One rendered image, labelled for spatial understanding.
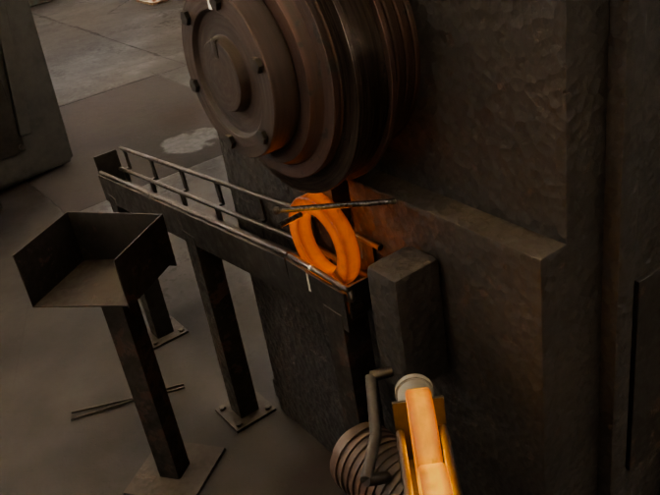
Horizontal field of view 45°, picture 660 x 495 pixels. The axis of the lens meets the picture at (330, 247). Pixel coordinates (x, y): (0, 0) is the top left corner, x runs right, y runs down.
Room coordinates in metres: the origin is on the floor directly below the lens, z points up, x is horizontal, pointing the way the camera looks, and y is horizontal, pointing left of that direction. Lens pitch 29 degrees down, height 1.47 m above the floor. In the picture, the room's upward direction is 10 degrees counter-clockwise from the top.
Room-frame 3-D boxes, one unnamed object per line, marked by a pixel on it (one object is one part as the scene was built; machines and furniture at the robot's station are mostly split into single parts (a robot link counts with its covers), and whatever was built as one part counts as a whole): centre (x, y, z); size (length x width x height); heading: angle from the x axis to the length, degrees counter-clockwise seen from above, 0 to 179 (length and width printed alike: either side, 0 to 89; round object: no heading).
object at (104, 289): (1.59, 0.52, 0.36); 0.26 x 0.20 x 0.72; 67
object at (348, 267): (1.32, 0.01, 0.75); 0.18 x 0.03 x 0.18; 32
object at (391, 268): (1.12, -0.12, 0.68); 0.11 x 0.08 x 0.24; 122
